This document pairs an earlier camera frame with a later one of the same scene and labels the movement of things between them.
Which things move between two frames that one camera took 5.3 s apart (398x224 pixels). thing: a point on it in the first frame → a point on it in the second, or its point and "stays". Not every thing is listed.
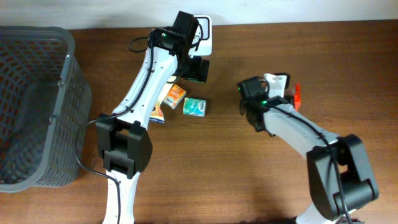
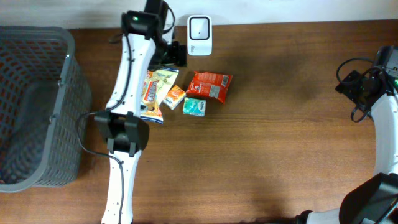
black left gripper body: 193,71 → 173,55
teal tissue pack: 194,107 stays
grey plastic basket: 45,100 stays
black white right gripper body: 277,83 → 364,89
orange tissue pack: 175,96 stays
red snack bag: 296,96 → 210,84
